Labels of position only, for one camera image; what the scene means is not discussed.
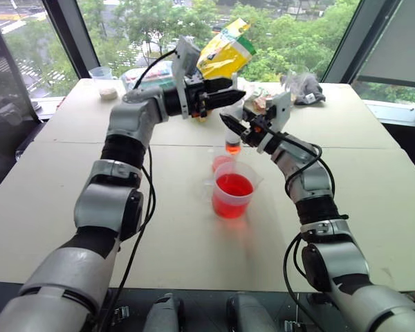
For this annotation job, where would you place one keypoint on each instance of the empty clear measuring cup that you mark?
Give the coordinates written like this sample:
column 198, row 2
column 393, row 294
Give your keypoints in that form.
column 100, row 73

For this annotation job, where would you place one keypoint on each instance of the large clear measuring cup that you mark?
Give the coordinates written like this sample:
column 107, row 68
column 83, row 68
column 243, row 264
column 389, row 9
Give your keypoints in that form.
column 233, row 193

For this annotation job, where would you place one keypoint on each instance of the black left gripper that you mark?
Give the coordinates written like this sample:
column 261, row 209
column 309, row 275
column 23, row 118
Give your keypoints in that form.
column 193, row 95

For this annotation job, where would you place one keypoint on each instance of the yellow green snack bag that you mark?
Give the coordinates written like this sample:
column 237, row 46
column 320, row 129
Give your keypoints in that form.
column 224, row 52

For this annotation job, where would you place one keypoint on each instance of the white round tape roll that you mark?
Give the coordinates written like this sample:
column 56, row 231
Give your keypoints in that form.
column 108, row 94

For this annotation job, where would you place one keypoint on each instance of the crumpled clear plastic bag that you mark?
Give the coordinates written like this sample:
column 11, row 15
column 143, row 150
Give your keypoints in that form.
column 297, row 73

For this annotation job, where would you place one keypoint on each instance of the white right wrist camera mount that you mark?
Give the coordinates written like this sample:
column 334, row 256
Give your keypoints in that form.
column 280, row 110

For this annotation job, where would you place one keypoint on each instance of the clear plastic storage box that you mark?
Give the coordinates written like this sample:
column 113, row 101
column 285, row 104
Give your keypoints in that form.
column 155, row 77

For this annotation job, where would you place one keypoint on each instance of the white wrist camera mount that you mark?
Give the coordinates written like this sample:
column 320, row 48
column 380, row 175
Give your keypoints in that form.
column 184, row 55
column 280, row 110

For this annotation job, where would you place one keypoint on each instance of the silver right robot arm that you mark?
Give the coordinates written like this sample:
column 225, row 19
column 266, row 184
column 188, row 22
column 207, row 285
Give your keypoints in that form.
column 332, row 263

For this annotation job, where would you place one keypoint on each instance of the crumpled colourful wrappers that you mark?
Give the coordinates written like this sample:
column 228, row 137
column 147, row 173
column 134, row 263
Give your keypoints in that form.
column 257, row 98

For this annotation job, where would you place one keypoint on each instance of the black metal frame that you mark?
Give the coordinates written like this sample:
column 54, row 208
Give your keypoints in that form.
column 7, row 69

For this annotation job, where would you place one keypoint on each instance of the grey cloth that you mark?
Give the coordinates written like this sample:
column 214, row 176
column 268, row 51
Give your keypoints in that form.
column 307, row 91

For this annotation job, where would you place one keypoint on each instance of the clear plastic syringe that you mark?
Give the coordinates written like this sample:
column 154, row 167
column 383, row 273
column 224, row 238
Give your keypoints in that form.
column 233, row 145

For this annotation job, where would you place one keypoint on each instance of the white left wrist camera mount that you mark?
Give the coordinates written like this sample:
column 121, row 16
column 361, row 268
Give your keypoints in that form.
column 184, row 55

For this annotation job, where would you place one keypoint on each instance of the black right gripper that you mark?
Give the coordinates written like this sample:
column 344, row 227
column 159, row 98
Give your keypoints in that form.
column 257, row 133

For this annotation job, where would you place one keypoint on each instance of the small clear plastic cup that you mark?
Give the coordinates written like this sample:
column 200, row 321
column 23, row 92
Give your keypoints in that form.
column 221, row 162

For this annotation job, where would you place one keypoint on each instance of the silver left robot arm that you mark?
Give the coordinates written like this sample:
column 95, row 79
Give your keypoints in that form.
column 124, row 117

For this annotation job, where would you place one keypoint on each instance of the dark rounded grey shape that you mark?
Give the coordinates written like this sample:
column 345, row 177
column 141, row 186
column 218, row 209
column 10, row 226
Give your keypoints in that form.
column 250, row 313
column 166, row 313

